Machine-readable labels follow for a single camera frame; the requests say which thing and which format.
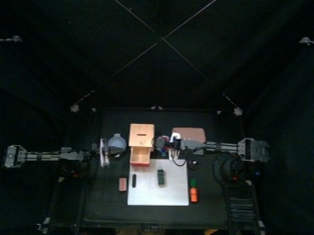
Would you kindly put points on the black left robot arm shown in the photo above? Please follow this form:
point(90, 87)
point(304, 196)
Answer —
point(45, 156)

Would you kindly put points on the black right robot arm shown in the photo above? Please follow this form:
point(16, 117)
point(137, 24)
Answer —
point(233, 147)

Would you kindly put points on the dark green sushi roll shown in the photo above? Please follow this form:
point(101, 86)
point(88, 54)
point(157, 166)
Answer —
point(161, 177)

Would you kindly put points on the black toy knife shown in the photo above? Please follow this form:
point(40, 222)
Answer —
point(134, 180)

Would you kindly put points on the white cutting board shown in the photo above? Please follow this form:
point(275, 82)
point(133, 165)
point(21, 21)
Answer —
point(160, 192)

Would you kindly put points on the red and blue toy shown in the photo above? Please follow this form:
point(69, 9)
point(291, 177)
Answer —
point(165, 150)

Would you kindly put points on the wooden box with drawer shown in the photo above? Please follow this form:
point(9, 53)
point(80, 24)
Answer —
point(142, 143)

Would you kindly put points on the black round lid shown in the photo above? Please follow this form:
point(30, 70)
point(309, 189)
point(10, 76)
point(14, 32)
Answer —
point(193, 163)

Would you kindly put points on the pink rectangular block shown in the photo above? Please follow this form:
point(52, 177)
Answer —
point(122, 184)

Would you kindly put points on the orange toy carrot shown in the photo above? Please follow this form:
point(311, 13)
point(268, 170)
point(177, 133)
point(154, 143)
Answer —
point(195, 192)

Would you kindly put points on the metal frame clamp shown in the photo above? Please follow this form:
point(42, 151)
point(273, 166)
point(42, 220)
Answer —
point(239, 111)
point(305, 40)
point(14, 39)
point(74, 107)
point(156, 107)

